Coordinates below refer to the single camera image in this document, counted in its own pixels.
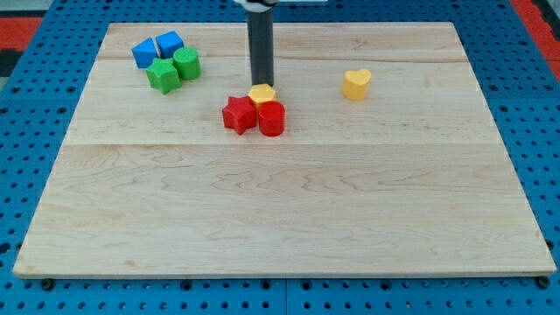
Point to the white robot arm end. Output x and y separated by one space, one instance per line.
260 6

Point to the yellow hexagon block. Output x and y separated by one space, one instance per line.
262 93

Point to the yellow heart block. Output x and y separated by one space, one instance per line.
356 84

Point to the red cylinder block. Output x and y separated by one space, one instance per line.
271 118

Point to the red star block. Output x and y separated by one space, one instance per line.
239 114

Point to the green cylinder block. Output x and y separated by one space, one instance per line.
186 60

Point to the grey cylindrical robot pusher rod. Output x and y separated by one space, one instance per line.
261 48

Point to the green star block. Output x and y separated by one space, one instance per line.
163 75

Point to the blue cube block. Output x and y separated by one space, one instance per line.
168 43

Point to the blue triangle block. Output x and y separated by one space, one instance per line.
145 52

